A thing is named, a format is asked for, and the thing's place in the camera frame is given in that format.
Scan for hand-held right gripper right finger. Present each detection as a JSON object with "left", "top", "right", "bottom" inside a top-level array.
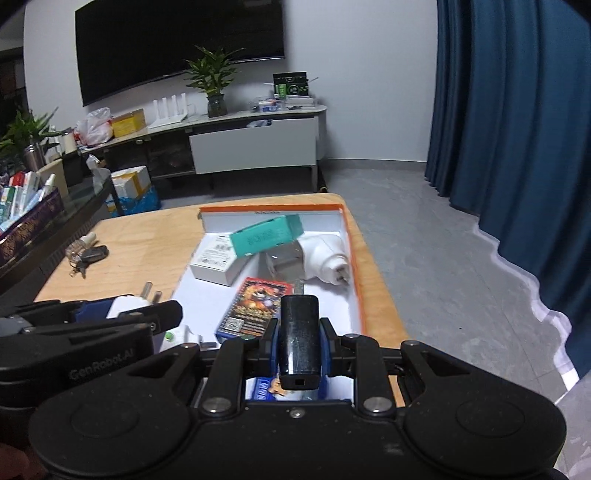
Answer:
[{"left": 318, "top": 317, "right": 463, "bottom": 414}]

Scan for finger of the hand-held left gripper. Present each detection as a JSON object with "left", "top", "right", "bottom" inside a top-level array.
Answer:
[
  {"left": 20, "top": 299, "right": 184, "bottom": 340},
  {"left": 0, "top": 299, "right": 110, "bottom": 326}
]

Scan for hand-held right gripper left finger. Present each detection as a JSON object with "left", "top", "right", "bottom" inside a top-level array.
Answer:
[{"left": 152, "top": 318, "right": 283, "bottom": 414}]

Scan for small black box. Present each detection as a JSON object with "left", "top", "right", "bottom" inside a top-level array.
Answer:
[{"left": 278, "top": 295, "right": 322, "bottom": 392}]

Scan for white plug-in device green leaf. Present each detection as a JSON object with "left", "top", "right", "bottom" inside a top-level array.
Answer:
[{"left": 106, "top": 281, "right": 206, "bottom": 350}]

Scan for blue tin box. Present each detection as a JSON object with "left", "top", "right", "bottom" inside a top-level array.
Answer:
[{"left": 246, "top": 377, "right": 325, "bottom": 402}]

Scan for orange-rimmed white box tray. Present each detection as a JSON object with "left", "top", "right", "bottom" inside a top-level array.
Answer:
[{"left": 172, "top": 202, "right": 368, "bottom": 403}]

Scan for blue red playing card box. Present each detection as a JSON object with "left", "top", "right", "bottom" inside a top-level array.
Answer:
[{"left": 215, "top": 276, "right": 295, "bottom": 343}]

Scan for green bandage box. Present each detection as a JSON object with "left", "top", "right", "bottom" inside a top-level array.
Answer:
[{"left": 229, "top": 214, "right": 306, "bottom": 257}]

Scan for faceted glass bottle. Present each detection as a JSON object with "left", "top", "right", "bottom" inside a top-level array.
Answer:
[{"left": 65, "top": 231, "right": 98, "bottom": 260}]

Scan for small white box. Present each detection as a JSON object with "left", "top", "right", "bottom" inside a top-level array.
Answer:
[{"left": 189, "top": 233, "right": 257, "bottom": 287}]

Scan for dark glass coffee table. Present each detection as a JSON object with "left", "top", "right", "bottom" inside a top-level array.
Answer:
[{"left": 0, "top": 173, "right": 123, "bottom": 297}]

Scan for purple patterned tray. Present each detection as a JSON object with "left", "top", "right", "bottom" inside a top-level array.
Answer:
[{"left": 0, "top": 186, "right": 66, "bottom": 269}]

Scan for clear bottle with white plug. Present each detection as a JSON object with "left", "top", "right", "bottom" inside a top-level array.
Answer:
[{"left": 265, "top": 233, "right": 354, "bottom": 285}]

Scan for blue plastic bag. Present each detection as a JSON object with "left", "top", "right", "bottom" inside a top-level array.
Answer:
[{"left": 106, "top": 188, "right": 162, "bottom": 216}]

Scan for white spray bottle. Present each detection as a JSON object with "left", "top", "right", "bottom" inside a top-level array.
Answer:
[{"left": 39, "top": 172, "right": 57, "bottom": 205}]

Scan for pile of medicine boxes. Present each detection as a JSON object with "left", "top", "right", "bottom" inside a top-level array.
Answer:
[{"left": 0, "top": 170, "right": 47, "bottom": 232}]

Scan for white yellow carton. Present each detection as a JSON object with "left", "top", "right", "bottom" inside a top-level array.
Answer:
[{"left": 110, "top": 165, "right": 153, "bottom": 200}]

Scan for white red plastic bag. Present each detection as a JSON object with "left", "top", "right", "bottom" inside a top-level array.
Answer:
[{"left": 75, "top": 106, "right": 114, "bottom": 147}]

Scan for leafy green houseplant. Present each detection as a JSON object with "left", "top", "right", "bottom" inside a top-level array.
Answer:
[{"left": 0, "top": 106, "right": 68, "bottom": 158}]

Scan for yellow box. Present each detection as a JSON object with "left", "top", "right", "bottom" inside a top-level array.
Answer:
[{"left": 112, "top": 109, "right": 148, "bottom": 138}]

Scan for white television cabinet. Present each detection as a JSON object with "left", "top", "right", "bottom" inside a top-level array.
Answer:
[{"left": 76, "top": 104, "right": 329, "bottom": 191}]

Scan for white router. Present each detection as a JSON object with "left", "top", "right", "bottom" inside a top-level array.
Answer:
[{"left": 148, "top": 93, "right": 191, "bottom": 129}]

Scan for clear plastic boxes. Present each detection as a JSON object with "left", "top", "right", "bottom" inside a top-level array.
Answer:
[{"left": 249, "top": 94, "right": 320, "bottom": 114}]

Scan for potted plant in glass vase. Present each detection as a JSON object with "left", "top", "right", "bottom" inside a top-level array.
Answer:
[{"left": 182, "top": 44, "right": 248, "bottom": 119}]

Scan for black green box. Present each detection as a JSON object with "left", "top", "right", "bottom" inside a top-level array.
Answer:
[{"left": 272, "top": 71, "right": 310, "bottom": 99}]

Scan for black television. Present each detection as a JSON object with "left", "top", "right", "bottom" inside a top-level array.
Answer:
[{"left": 75, "top": 0, "right": 286, "bottom": 107}]

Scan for blue curtain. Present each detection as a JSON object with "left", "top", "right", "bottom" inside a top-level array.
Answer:
[{"left": 424, "top": 0, "right": 591, "bottom": 376}]

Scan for black car key with ring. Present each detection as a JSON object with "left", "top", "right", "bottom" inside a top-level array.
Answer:
[{"left": 69, "top": 244, "right": 110, "bottom": 280}]

